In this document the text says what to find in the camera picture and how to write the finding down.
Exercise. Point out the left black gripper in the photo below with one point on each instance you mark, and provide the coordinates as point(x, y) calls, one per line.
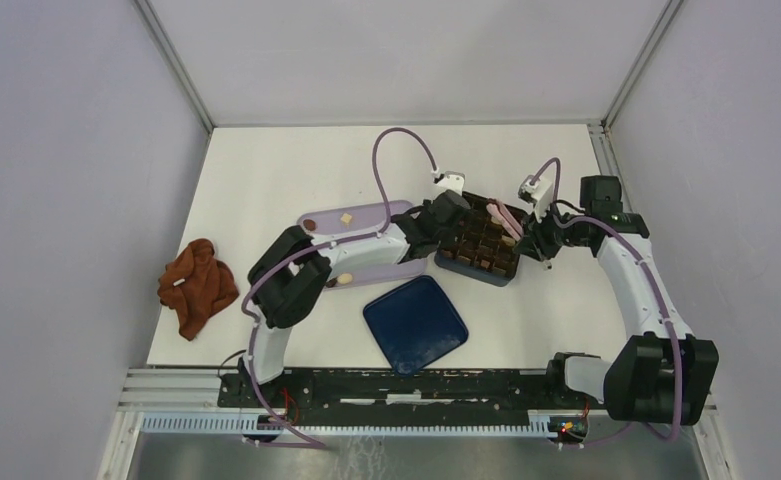
point(449, 239)

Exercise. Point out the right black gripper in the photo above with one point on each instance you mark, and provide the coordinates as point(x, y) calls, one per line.
point(534, 241)

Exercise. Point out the blue tin lid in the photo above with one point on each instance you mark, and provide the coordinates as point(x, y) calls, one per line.
point(415, 325)

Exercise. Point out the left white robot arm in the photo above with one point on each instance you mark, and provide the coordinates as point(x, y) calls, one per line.
point(286, 282)

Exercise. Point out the white oval chocolate bottom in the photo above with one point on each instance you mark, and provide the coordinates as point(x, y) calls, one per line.
point(345, 278)

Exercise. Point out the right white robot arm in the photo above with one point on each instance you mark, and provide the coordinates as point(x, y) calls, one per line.
point(663, 373)

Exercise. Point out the brown crumpled cloth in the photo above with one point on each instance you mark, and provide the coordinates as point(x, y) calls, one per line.
point(196, 285)

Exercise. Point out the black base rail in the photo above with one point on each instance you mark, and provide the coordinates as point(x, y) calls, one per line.
point(326, 397)

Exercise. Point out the pink tongs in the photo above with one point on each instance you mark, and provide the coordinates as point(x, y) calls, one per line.
point(499, 211)

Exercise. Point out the purple chocolate tray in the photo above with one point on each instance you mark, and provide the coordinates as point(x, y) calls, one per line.
point(367, 215)

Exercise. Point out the blue tin chocolate box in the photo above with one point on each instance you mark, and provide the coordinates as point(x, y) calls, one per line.
point(483, 249)

